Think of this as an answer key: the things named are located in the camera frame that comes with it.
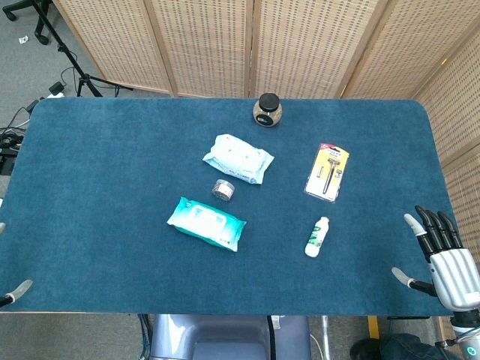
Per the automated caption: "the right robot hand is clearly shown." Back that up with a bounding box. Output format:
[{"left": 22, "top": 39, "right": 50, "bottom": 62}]
[{"left": 391, "top": 205, "right": 478, "bottom": 311}]

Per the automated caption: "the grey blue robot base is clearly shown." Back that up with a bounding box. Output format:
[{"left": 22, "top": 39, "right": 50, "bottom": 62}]
[{"left": 149, "top": 313, "right": 312, "bottom": 360}]

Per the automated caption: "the small clear patterned jar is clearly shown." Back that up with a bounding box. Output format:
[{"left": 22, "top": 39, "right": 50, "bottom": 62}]
[{"left": 211, "top": 178, "right": 236, "bottom": 203}]

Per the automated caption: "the round jar black lid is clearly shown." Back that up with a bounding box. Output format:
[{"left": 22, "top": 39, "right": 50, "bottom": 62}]
[{"left": 252, "top": 93, "right": 285, "bottom": 128}]

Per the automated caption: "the dark bag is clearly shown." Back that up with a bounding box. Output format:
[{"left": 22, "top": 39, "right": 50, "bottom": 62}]
[{"left": 349, "top": 332, "right": 464, "bottom": 360}]

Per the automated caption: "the white green small bottle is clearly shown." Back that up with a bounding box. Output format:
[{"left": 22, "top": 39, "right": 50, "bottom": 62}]
[{"left": 304, "top": 216, "right": 331, "bottom": 258}]

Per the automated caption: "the razor in yellow blister pack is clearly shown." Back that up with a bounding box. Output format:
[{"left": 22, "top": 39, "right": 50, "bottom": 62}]
[{"left": 303, "top": 142, "right": 351, "bottom": 205}]

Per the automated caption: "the pale blue tissue pack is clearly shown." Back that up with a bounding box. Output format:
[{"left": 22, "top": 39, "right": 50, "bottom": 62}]
[{"left": 202, "top": 133, "right": 275, "bottom": 186}]

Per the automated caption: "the teal wet wipes pack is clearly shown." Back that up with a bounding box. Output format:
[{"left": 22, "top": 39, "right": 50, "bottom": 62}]
[{"left": 166, "top": 196, "right": 248, "bottom": 253}]

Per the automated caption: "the blue table mat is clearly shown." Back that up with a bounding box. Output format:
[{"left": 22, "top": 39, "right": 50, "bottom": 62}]
[{"left": 0, "top": 96, "right": 464, "bottom": 315}]

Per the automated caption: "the woven folding screen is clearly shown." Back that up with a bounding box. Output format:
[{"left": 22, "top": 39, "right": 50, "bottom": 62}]
[{"left": 52, "top": 0, "right": 480, "bottom": 342}]

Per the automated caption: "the black tripod stand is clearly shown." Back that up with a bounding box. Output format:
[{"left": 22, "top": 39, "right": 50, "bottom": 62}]
[{"left": 29, "top": 0, "right": 133, "bottom": 98}]

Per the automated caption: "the black office chair base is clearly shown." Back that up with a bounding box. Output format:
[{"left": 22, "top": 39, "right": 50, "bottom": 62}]
[{"left": 1, "top": 0, "right": 52, "bottom": 46}]

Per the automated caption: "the black cable bundle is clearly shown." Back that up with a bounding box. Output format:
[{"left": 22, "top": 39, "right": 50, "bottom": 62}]
[{"left": 0, "top": 97, "right": 41, "bottom": 177}]

